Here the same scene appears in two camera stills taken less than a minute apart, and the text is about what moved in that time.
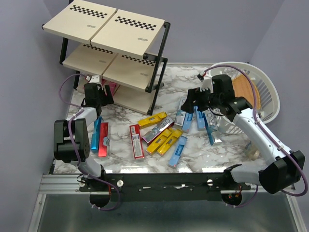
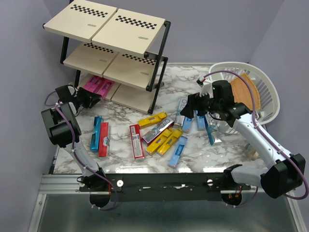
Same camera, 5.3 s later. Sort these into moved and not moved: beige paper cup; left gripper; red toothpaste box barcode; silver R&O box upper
Moved: left gripper
Not moved: red toothpaste box barcode; silver R&O box upper; beige paper cup
